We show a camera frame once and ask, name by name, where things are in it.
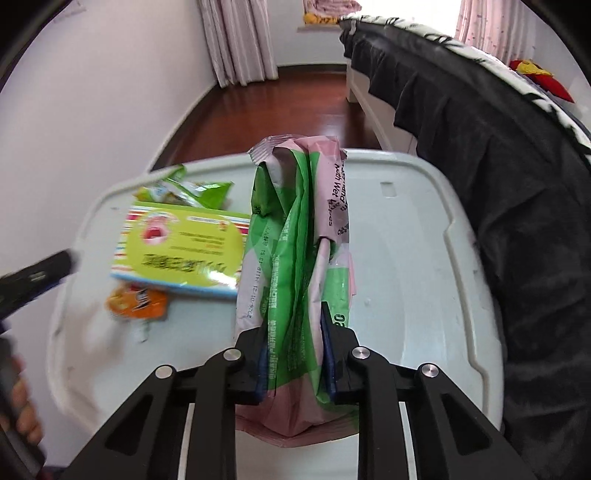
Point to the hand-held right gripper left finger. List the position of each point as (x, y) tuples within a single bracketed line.
[(249, 364)]

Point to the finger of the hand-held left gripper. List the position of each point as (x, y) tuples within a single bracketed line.
[(37, 277)]

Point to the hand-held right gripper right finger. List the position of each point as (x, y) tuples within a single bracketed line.
[(341, 360)]

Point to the pink green wet wipes packet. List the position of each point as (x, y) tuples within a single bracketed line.
[(295, 258)]

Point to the person's left hand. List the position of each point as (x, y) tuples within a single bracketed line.
[(27, 415)]

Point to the white plastic storage box lid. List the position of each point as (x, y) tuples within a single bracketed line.
[(406, 286)]

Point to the orange snack packet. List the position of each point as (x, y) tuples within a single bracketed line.
[(136, 302)]

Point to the green striped medicine box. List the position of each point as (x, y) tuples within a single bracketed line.
[(184, 249)]

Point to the green snack wrapper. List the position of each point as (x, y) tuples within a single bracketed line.
[(203, 194)]

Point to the bed with dark grey skirt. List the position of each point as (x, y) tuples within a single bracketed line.
[(508, 207)]

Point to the patterned pink curtain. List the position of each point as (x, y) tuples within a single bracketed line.
[(489, 23), (240, 41)]

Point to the red yellow pillow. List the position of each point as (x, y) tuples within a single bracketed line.
[(549, 81)]

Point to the folded pink quilt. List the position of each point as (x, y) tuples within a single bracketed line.
[(330, 5)]

